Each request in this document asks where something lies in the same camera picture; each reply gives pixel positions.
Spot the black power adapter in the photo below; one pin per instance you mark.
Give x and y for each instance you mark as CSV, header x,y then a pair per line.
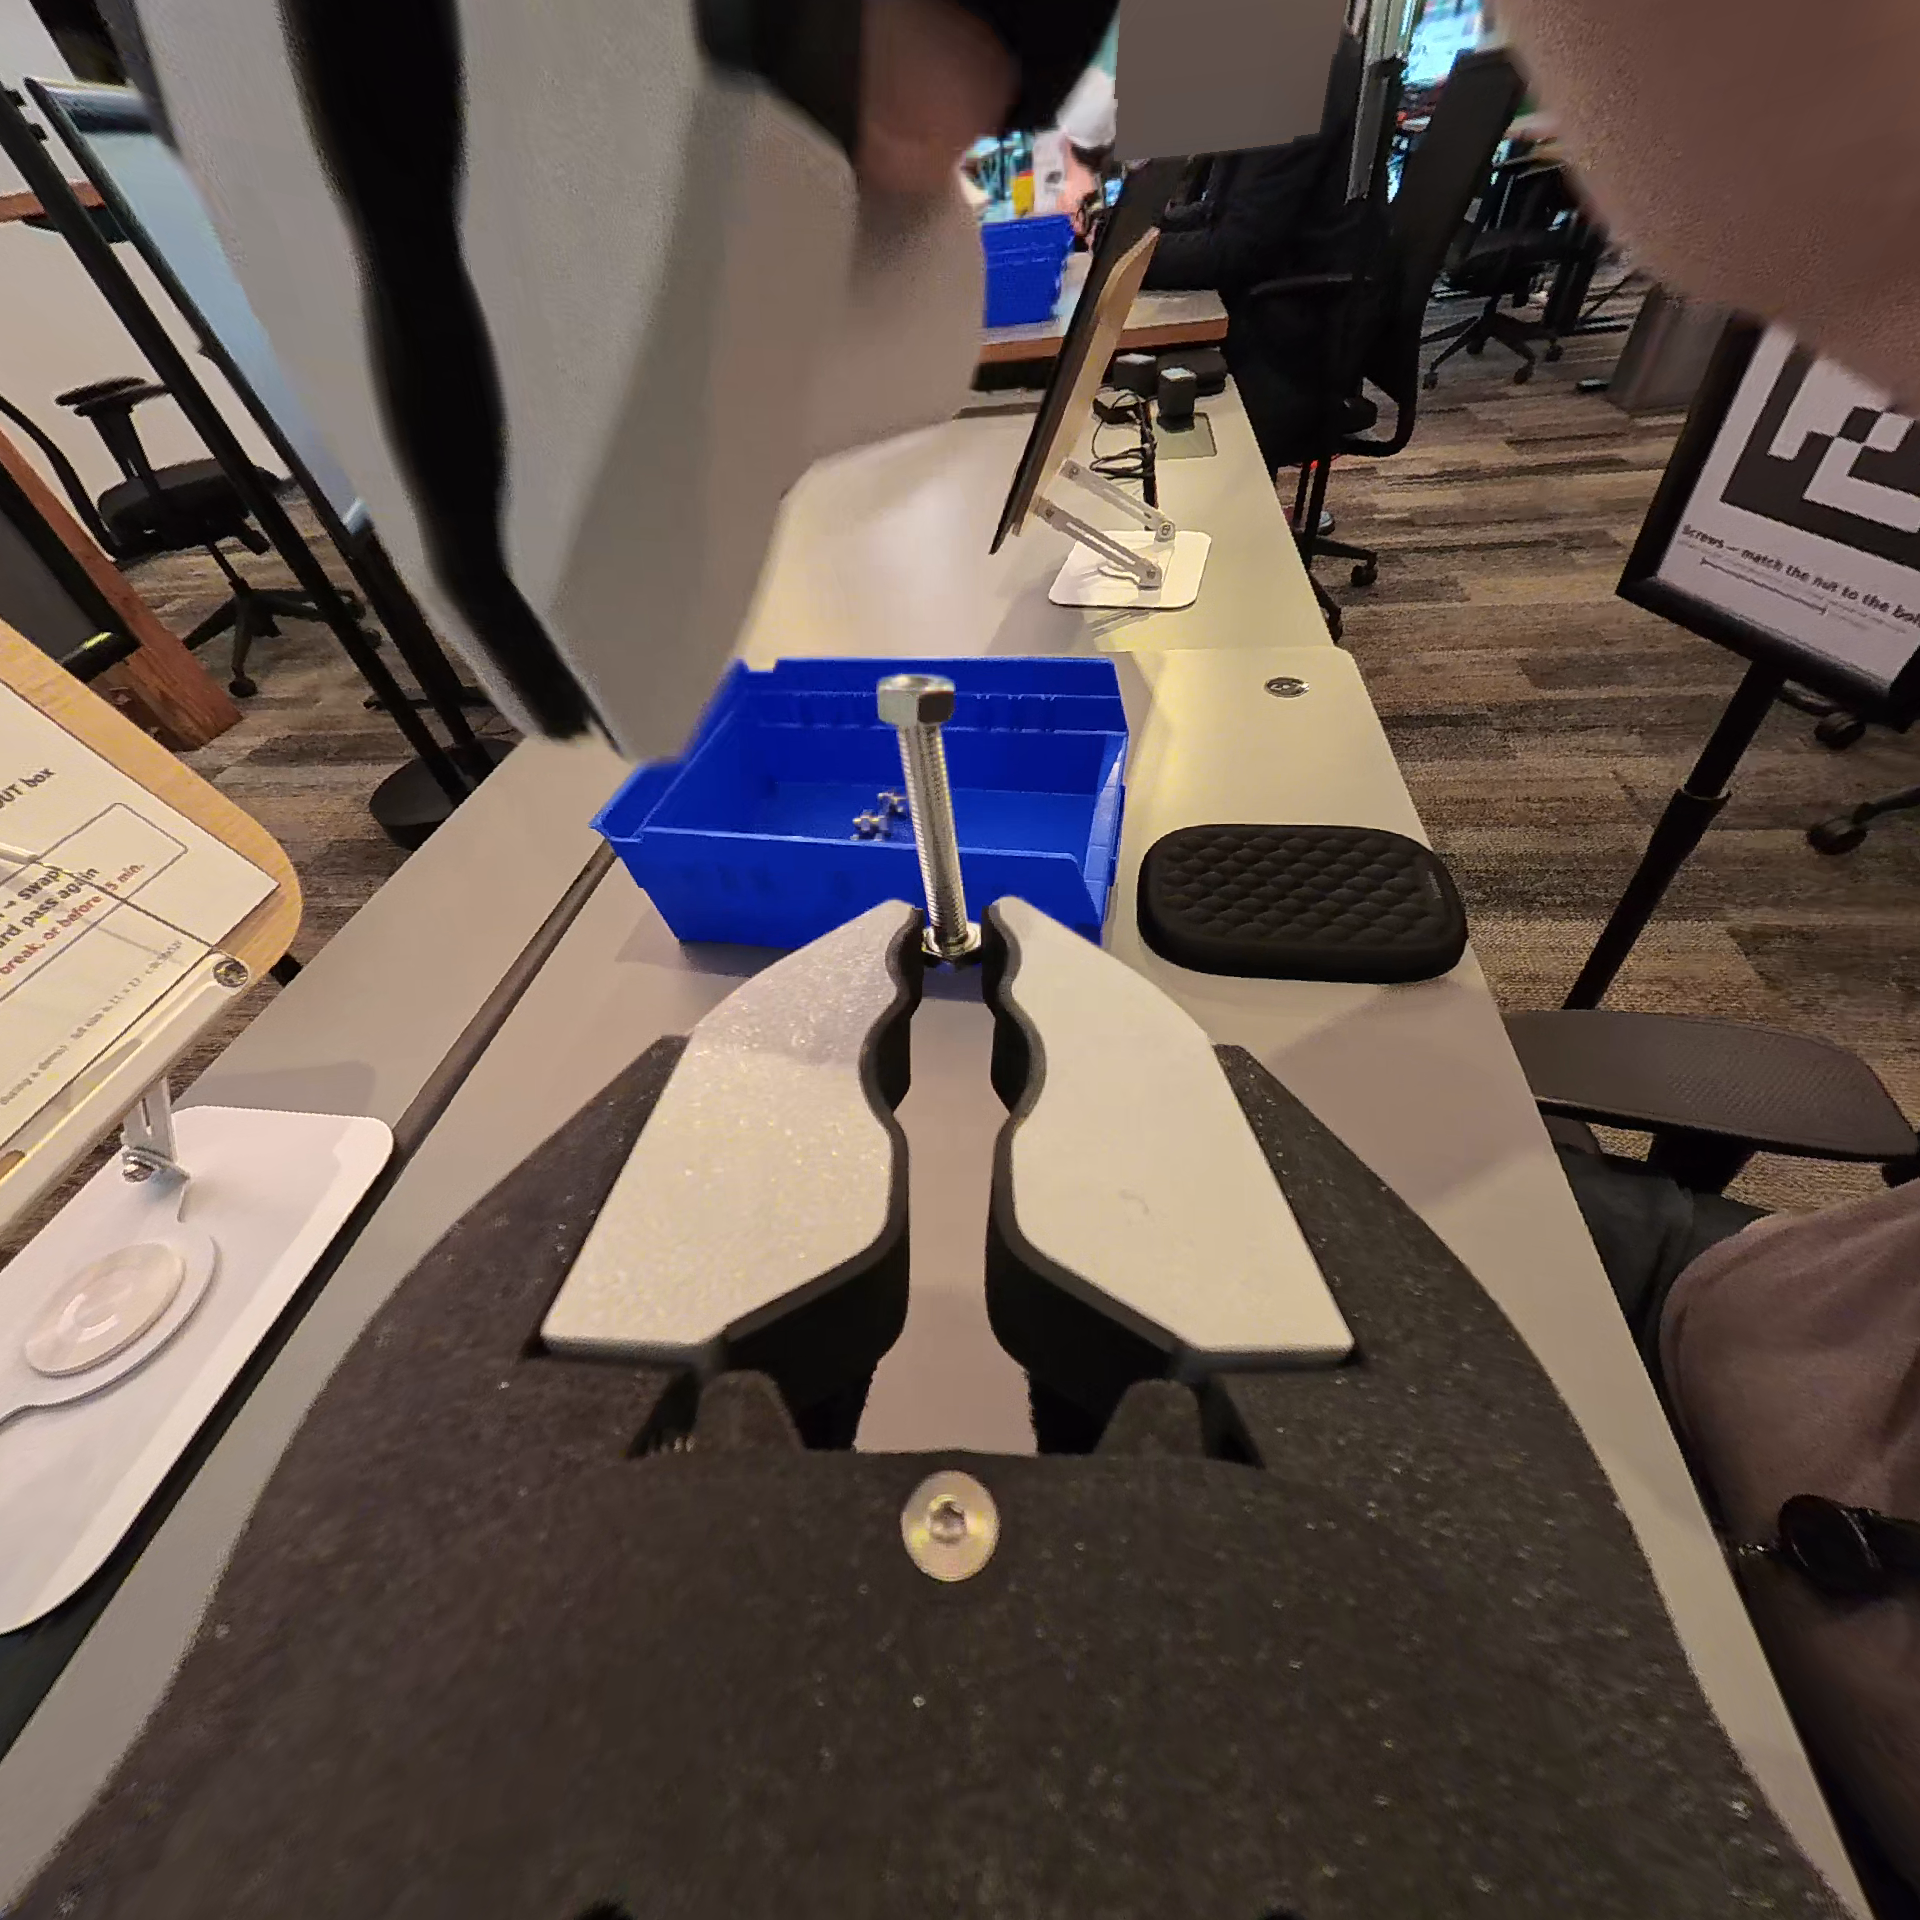
x,y
1177,393

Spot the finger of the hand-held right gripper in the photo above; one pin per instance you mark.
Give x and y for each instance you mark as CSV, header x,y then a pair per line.
x,y
254,150
705,376

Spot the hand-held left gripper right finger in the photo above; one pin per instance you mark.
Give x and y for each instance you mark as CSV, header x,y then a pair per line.
x,y
1170,1184

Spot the grey metal trash bin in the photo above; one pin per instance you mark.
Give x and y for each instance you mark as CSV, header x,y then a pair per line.
x,y
1665,352

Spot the person's right hand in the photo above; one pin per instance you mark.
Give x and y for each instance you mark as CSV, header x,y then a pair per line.
x,y
937,119

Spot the long thin steel bolt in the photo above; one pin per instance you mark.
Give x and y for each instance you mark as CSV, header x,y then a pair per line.
x,y
932,825

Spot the printed instruction sheet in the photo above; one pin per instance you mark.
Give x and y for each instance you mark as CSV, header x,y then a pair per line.
x,y
90,870

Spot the black office chair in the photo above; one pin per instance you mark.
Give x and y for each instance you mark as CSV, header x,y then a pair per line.
x,y
165,510
1516,254
1709,1080
1380,346

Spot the black pole floor stand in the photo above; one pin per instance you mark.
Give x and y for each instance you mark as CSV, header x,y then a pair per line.
x,y
434,795

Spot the black framed marker sign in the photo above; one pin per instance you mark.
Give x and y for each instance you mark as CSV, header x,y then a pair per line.
x,y
1798,495

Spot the black framed display panel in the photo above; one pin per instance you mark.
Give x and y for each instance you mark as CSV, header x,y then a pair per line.
x,y
59,599

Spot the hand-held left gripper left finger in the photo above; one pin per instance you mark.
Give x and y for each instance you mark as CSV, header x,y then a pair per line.
x,y
721,1184

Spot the brown wooden post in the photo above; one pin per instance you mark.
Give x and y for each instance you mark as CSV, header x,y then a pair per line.
x,y
165,675

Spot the black quilted wrist rest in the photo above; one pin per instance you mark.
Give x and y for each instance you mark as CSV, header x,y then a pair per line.
x,y
1298,900

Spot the person's right forearm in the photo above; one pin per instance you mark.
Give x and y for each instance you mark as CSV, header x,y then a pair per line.
x,y
1723,150

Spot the blue plastic parts bin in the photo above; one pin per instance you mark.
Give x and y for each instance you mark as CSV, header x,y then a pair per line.
x,y
1027,276
750,870

